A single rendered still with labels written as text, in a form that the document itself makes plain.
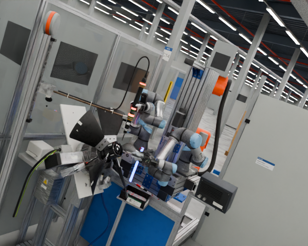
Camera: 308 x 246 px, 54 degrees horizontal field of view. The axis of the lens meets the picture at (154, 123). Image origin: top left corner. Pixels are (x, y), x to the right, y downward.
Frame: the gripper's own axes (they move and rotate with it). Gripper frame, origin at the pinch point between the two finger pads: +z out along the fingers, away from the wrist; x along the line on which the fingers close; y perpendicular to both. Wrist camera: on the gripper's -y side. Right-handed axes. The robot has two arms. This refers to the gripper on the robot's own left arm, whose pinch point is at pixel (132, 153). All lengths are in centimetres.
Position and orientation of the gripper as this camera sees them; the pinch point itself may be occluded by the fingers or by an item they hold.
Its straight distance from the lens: 234.4
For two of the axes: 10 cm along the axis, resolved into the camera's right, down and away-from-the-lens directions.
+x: -3.5, 9.0, 2.7
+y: 0.5, 3.1, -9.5
